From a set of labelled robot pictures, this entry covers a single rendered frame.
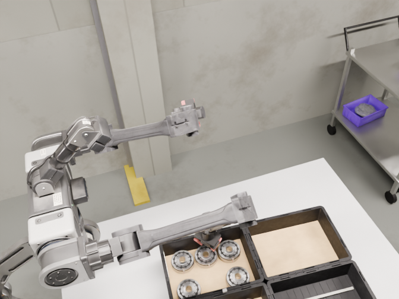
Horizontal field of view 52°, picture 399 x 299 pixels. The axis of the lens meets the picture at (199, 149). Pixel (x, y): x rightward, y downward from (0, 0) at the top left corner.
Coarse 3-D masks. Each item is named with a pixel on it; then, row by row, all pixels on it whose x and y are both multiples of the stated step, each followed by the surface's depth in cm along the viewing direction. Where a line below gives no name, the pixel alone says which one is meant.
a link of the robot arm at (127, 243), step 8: (136, 232) 127; (112, 240) 122; (120, 240) 124; (128, 240) 124; (136, 240) 126; (112, 248) 122; (120, 248) 122; (128, 248) 123; (136, 248) 124; (112, 256) 121
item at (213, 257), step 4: (200, 248) 190; (204, 248) 190; (208, 248) 190; (196, 252) 189; (200, 252) 189; (212, 252) 189; (216, 252) 189; (196, 256) 188; (200, 256) 187; (212, 256) 187; (216, 256) 187; (200, 260) 186; (204, 260) 186; (208, 260) 186; (212, 260) 186; (204, 264) 185
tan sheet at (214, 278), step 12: (192, 252) 193; (240, 252) 192; (168, 264) 189; (216, 264) 188; (228, 264) 188; (240, 264) 187; (180, 276) 184; (192, 276) 184; (204, 276) 184; (216, 276) 184; (252, 276) 183; (204, 288) 180; (216, 288) 180
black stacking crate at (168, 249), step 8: (224, 232) 190; (232, 232) 192; (240, 232) 193; (184, 240) 187; (192, 240) 189; (200, 240) 190; (224, 240) 195; (240, 240) 197; (168, 248) 188; (176, 248) 190; (184, 248) 191; (192, 248) 193; (248, 248) 183; (248, 256) 186; (256, 272) 176
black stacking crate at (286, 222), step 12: (288, 216) 194; (300, 216) 197; (312, 216) 199; (324, 216) 194; (252, 228) 194; (264, 228) 196; (276, 228) 199; (324, 228) 197; (336, 240) 186; (336, 252) 189
